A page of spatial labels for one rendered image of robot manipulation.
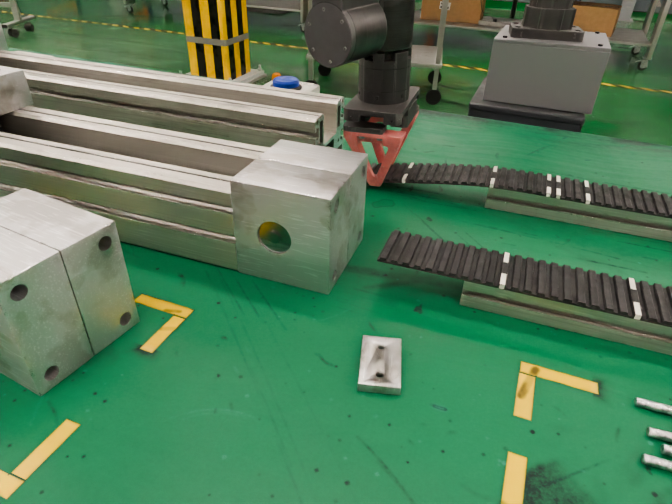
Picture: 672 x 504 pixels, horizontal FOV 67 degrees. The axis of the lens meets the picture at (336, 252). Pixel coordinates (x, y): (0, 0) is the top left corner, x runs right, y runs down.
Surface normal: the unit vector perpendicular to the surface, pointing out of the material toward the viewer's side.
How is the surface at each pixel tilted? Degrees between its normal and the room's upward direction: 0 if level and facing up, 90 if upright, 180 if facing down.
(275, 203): 90
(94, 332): 90
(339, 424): 0
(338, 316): 0
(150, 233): 90
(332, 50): 92
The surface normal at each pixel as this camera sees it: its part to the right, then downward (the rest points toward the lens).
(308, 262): -0.34, 0.51
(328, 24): -0.63, 0.44
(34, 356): 0.88, 0.29
